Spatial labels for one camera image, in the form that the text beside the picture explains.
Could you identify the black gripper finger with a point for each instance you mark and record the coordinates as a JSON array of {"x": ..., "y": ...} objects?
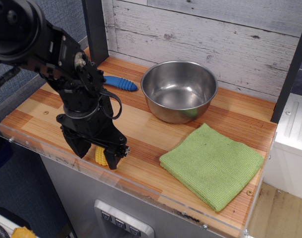
[
  {"x": 78, "y": 144},
  {"x": 113, "y": 155}
]

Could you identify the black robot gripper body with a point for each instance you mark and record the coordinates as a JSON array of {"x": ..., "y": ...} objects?
[{"x": 96, "y": 127}]

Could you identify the yellow toy corn piece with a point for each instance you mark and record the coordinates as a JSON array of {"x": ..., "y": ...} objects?
[{"x": 100, "y": 156}]

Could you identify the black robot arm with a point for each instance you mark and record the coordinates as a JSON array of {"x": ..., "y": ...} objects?
[{"x": 28, "y": 41}]

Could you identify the silver toy fridge cabinet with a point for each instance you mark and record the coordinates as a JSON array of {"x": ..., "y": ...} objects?
[{"x": 146, "y": 192}]

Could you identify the silver dispenser button panel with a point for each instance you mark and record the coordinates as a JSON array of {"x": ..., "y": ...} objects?
[{"x": 115, "y": 223}]

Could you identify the clear acrylic table guard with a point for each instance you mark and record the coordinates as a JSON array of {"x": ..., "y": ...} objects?
[{"x": 238, "y": 116}]

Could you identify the stainless steel bowl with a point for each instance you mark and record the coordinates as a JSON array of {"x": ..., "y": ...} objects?
[{"x": 178, "y": 91}]

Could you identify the yellow black object bottom left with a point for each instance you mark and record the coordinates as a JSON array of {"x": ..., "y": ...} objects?
[{"x": 20, "y": 232}]

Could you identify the folded green cloth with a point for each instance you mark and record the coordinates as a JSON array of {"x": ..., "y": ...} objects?
[{"x": 214, "y": 167}]

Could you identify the brass screw right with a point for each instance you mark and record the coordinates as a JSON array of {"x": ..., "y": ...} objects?
[{"x": 249, "y": 193}]

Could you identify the white aluminium side block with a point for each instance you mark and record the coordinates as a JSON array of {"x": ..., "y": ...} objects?
[{"x": 283, "y": 170}]

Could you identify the blue handled metal spoon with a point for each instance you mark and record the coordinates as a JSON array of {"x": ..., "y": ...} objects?
[{"x": 121, "y": 83}]

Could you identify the black left upright post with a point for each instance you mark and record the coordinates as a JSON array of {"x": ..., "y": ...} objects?
[{"x": 95, "y": 27}]

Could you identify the black upright post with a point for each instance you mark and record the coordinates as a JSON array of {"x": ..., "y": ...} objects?
[
  {"x": 288, "y": 83},
  {"x": 95, "y": 27}
]

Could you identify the black right upright post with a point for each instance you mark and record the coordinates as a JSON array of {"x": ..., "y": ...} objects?
[{"x": 288, "y": 83}]

